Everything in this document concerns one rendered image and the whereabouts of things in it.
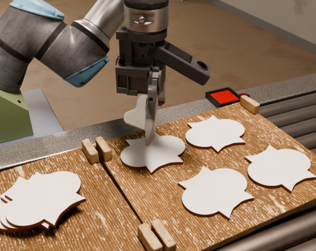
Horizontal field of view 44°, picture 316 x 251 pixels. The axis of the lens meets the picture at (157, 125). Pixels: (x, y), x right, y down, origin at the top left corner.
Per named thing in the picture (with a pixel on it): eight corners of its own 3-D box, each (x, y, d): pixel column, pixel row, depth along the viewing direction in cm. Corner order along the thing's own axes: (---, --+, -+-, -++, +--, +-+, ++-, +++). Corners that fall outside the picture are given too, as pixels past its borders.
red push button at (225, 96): (208, 98, 108) (209, 93, 107) (227, 93, 110) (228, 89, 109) (220, 108, 103) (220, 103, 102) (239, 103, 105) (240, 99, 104)
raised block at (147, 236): (136, 235, 66) (136, 224, 64) (146, 231, 66) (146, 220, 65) (154, 262, 61) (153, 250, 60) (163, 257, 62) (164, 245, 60)
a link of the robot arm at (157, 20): (171, -2, 68) (164, 12, 62) (170, 23, 71) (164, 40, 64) (129, -5, 69) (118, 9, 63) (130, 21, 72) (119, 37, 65)
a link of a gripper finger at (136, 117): (122, 143, 73) (128, 94, 74) (154, 146, 73) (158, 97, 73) (119, 143, 70) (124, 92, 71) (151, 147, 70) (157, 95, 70)
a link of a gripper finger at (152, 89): (147, 119, 73) (152, 73, 73) (156, 120, 73) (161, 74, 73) (143, 118, 69) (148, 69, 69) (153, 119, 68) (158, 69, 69)
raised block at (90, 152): (81, 150, 85) (80, 139, 83) (89, 147, 86) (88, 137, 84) (91, 165, 81) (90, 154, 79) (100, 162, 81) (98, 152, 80)
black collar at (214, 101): (204, 97, 108) (205, 91, 107) (228, 91, 111) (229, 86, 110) (219, 110, 102) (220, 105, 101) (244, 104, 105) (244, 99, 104)
